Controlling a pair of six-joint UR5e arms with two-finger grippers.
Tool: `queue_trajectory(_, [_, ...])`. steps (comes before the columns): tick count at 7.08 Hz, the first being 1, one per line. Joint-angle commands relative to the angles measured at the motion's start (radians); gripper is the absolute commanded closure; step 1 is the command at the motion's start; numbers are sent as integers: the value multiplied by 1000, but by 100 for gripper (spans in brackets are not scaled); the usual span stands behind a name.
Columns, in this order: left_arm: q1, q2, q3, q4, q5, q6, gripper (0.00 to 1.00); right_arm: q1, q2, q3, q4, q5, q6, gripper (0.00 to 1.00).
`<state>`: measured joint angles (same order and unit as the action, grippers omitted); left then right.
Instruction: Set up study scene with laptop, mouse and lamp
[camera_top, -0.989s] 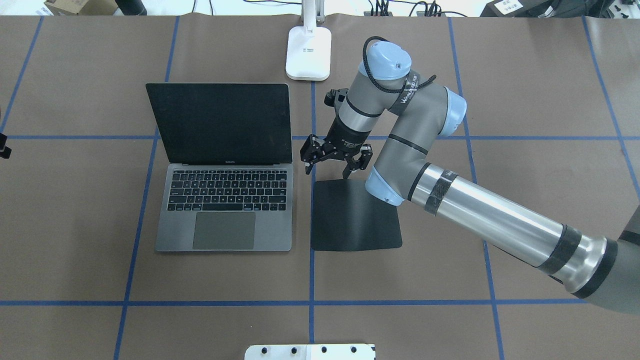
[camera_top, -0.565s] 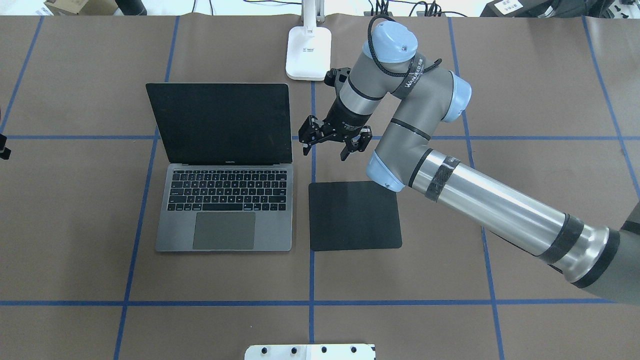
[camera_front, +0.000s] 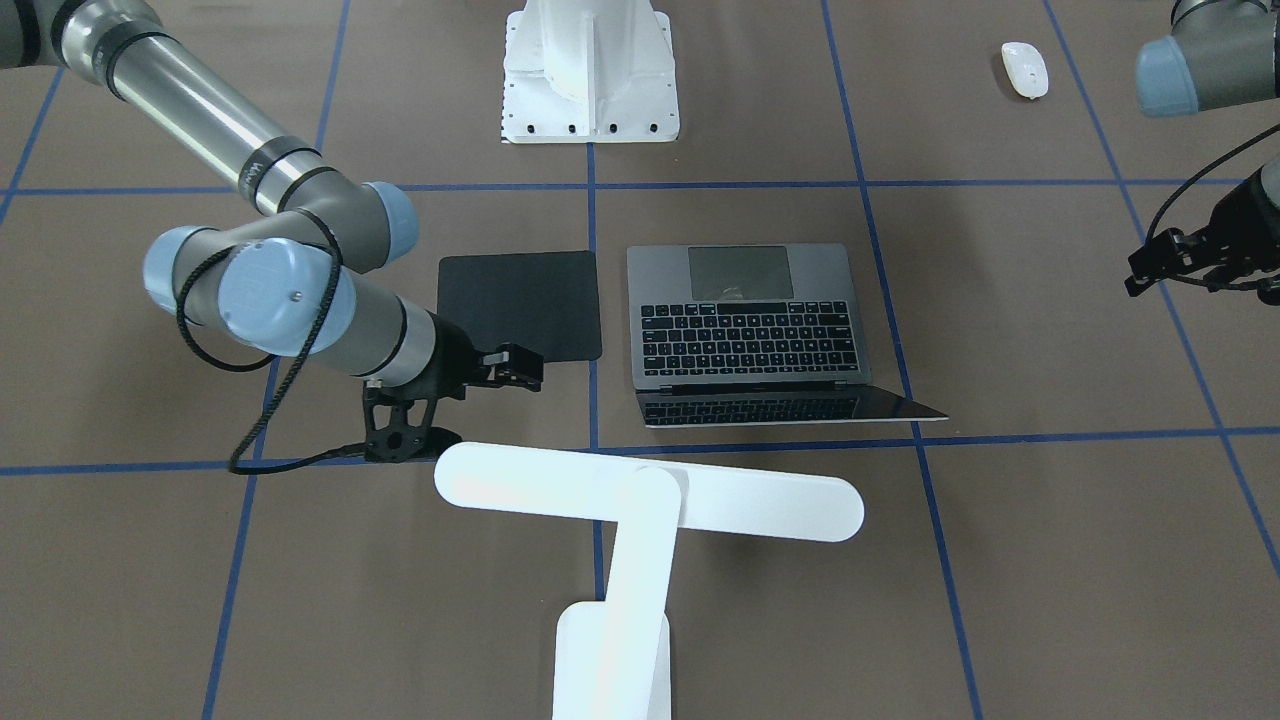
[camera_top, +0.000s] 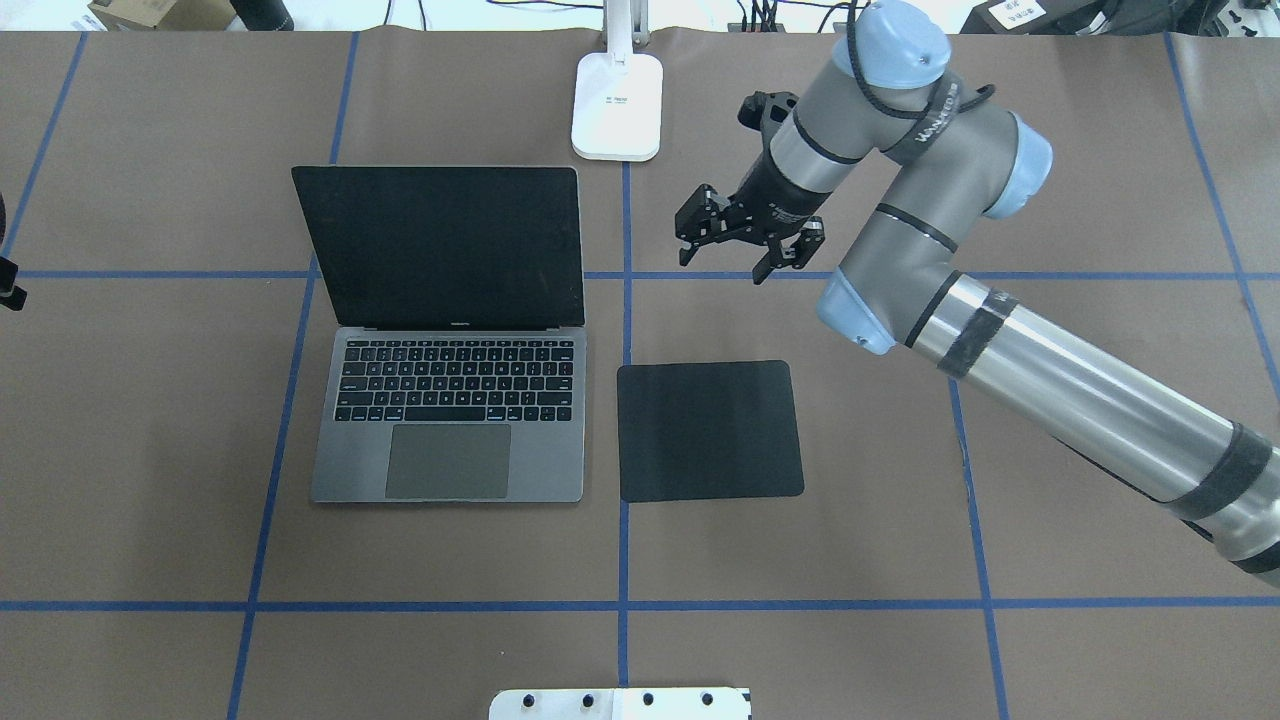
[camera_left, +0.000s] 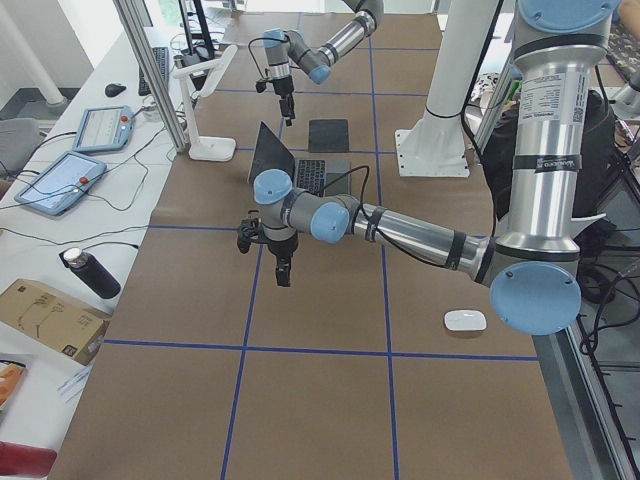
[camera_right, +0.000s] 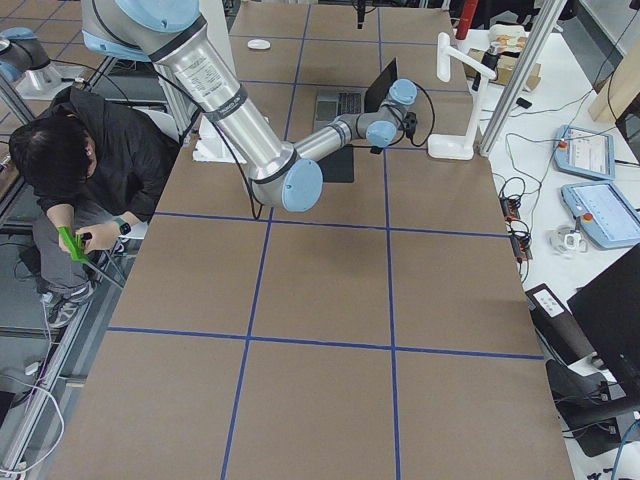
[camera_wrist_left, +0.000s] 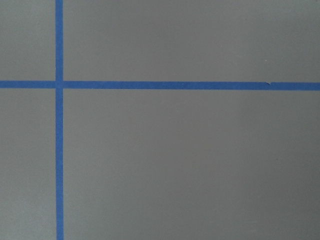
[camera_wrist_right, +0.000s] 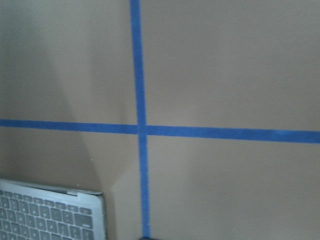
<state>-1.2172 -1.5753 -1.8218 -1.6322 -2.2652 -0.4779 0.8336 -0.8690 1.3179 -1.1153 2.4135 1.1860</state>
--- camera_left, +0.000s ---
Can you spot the black desk mouse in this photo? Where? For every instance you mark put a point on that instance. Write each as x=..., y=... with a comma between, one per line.
x=112, y=90

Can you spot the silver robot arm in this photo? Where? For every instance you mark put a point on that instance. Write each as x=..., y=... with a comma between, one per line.
x=286, y=49
x=531, y=266

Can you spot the white computer mouse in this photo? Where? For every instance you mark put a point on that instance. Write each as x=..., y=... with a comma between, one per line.
x=465, y=320

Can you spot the silver laptop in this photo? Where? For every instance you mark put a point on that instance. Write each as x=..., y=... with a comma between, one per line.
x=319, y=176

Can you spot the upper teach pendant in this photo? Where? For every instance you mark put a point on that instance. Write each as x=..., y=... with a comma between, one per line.
x=105, y=129

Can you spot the cardboard box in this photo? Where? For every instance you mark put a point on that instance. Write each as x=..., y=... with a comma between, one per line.
x=59, y=321

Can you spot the black mouse pad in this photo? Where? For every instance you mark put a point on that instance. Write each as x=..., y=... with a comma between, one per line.
x=328, y=136

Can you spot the teach pendant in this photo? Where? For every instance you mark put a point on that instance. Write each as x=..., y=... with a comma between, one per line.
x=105, y=129
x=61, y=185

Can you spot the aluminium frame post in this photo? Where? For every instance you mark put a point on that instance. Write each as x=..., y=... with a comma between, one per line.
x=131, y=21

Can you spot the lower teach pendant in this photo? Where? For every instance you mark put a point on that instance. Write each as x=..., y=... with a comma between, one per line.
x=61, y=185

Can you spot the black water bottle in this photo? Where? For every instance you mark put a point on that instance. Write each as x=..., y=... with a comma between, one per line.
x=91, y=272

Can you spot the white pillar mount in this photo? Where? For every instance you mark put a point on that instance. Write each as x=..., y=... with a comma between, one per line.
x=434, y=146

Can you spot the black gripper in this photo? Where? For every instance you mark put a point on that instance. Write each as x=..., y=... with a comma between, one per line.
x=283, y=87
x=281, y=248

